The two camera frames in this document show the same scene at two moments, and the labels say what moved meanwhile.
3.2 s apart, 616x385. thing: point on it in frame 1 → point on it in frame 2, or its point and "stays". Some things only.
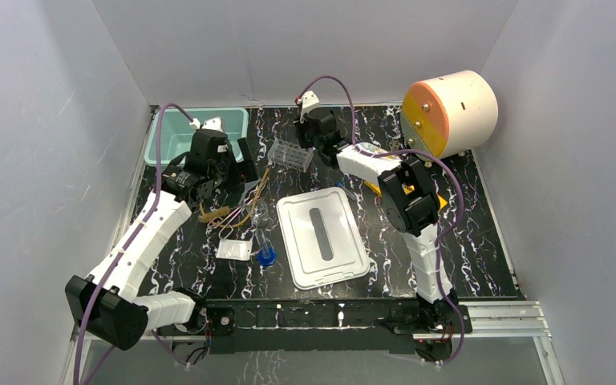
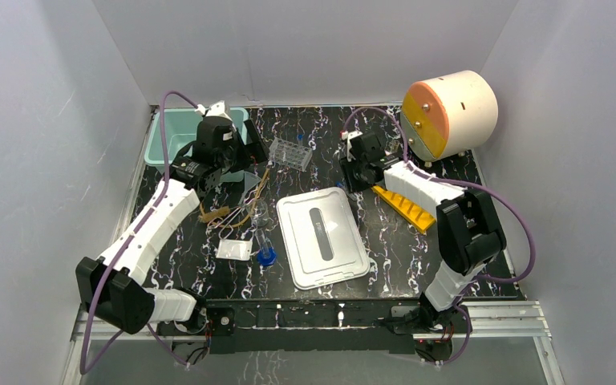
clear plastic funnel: (248, 186) stays
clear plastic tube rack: (290, 155) stays
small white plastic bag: (234, 249) stays
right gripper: (300, 127) → (351, 186)
